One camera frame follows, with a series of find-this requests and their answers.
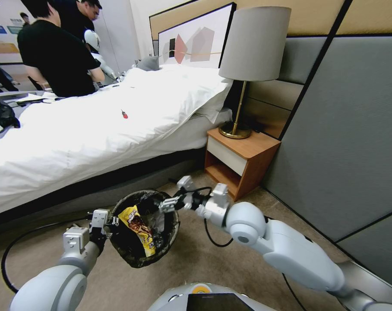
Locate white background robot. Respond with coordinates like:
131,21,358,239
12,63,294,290
83,29,121,86

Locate wooden nightstand with white drawer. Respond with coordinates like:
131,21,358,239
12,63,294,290
203,127,282,202

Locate white robot front shell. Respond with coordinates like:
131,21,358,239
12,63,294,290
146,282,276,311

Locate grey shade brass table lamp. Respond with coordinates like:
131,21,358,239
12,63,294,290
218,6,292,140

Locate black round trash bin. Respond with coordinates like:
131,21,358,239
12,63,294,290
110,190,181,269

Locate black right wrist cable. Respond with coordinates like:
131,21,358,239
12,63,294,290
203,216,234,248

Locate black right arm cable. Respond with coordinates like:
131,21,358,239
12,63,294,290
281,272,309,311

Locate yellow snack wrapper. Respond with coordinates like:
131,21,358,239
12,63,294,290
118,205,160,258

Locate dark grey bed base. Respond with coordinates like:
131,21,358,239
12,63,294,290
0,148,207,235

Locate framed abstract picture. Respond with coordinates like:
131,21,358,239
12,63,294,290
149,2,237,70

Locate black cable on bed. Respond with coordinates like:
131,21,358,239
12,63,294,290
16,96,58,107

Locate grey laptop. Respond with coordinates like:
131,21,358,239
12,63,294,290
0,90,45,102

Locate person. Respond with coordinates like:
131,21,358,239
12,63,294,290
53,0,103,43
17,0,105,98
0,54,20,94

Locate grey plush cushion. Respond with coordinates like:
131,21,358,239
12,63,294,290
135,55,161,72

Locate black floor cable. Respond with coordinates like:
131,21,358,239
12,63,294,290
1,217,94,294

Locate white duvet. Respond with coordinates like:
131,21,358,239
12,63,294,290
0,64,234,218

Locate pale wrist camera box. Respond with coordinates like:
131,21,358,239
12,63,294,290
92,209,111,229
176,175,195,192

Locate black bag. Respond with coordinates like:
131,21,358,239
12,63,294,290
0,93,22,131

